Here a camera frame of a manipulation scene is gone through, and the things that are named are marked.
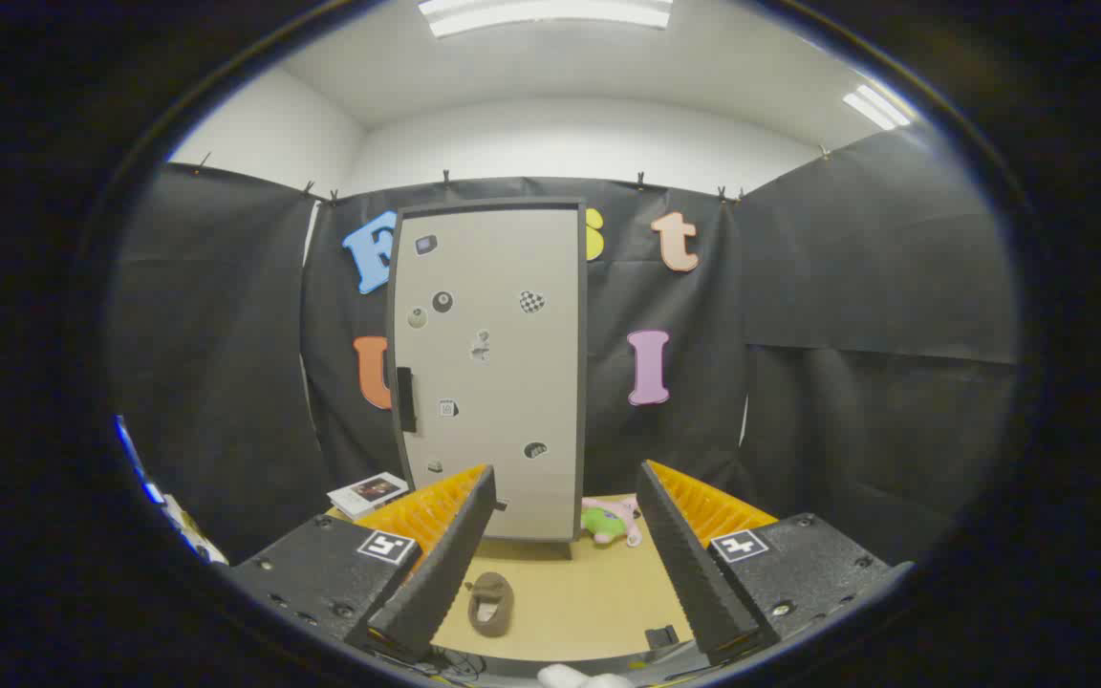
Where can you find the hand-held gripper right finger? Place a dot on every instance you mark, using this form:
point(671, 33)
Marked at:
point(689, 573)

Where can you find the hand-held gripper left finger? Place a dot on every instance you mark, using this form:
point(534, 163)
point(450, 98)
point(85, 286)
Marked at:
point(445, 573)

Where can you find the brown fuzzy shoe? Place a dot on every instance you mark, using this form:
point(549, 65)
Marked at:
point(493, 616)

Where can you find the white shoe cabinet door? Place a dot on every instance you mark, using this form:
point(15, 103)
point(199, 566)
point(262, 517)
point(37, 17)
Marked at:
point(512, 382)

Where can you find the grey shoe cabinet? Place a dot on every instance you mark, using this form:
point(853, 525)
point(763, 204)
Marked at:
point(583, 382)

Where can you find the small black box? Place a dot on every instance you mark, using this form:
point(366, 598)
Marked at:
point(661, 637)

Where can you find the green and pink plush toy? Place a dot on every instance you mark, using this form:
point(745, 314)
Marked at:
point(603, 523)

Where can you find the stack of books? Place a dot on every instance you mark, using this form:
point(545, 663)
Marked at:
point(367, 495)

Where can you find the black backdrop cloth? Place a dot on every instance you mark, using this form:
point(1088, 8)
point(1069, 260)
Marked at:
point(847, 382)

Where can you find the small ceiling light panel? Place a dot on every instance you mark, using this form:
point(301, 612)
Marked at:
point(877, 107)

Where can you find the long ceiling light panel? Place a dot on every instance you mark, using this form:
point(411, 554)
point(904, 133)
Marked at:
point(546, 13)

